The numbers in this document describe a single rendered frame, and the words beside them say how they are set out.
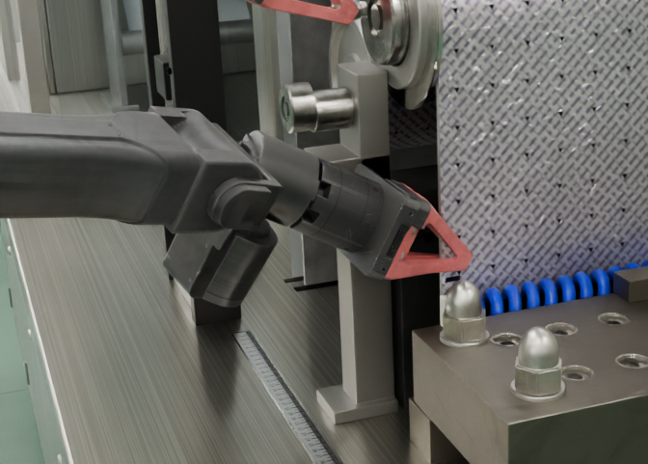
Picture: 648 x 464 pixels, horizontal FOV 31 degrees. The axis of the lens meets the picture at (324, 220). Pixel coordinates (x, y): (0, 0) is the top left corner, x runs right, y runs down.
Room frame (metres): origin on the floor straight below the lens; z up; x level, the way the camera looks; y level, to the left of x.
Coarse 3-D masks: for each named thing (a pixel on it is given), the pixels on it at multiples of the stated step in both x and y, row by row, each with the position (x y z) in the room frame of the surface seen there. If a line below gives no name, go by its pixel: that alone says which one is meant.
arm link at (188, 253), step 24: (216, 192) 0.74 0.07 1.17; (240, 192) 0.74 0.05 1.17; (264, 192) 0.75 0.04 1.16; (216, 216) 0.74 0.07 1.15; (240, 216) 0.75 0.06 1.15; (264, 216) 0.78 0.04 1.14; (192, 240) 0.80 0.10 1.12; (216, 240) 0.79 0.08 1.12; (240, 240) 0.81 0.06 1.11; (264, 240) 0.82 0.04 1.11; (168, 264) 0.82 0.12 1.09; (192, 264) 0.80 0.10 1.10; (216, 264) 0.80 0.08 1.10; (240, 264) 0.81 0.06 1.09; (192, 288) 0.80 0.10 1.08; (216, 288) 0.81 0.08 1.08; (240, 288) 0.81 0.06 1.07
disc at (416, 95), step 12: (432, 0) 0.86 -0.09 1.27; (432, 12) 0.86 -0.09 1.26; (432, 24) 0.87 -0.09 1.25; (432, 36) 0.87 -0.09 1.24; (432, 48) 0.87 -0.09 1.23; (432, 60) 0.87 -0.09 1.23; (432, 72) 0.87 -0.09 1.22; (420, 84) 0.89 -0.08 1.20; (432, 84) 0.87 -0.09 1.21; (396, 96) 0.94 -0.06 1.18; (408, 96) 0.91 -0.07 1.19; (420, 96) 0.89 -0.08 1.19; (408, 108) 0.92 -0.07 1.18
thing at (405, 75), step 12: (408, 0) 0.89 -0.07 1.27; (420, 0) 0.87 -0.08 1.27; (420, 12) 0.87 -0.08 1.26; (420, 24) 0.87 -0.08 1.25; (420, 36) 0.87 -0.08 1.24; (408, 48) 0.89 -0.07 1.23; (420, 48) 0.87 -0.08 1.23; (408, 60) 0.89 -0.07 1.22; (420, 60) 0.88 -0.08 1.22; (396, 72) 0.92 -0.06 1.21; (408, 72) 0.89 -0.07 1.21; (420, 72) 0.89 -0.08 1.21; (396, 84) 0.92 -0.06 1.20; (408, 84) 0.90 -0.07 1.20
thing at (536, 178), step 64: (448, 128) 0.87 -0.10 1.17; (512, 128) 0.89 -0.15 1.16; (576, 128) 0.90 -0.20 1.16; (640, 128) 0.92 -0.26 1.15; (448, 192) 0.87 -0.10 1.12; (512, 192) 0.89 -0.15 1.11; (576, 192) 0.90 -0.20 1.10; (640, 192) 0.92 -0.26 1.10; (448, 256) 0.87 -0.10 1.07; (512, 256) 0.89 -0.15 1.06; (576, 256) 0.90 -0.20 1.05; (640, 256) 0.92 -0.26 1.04
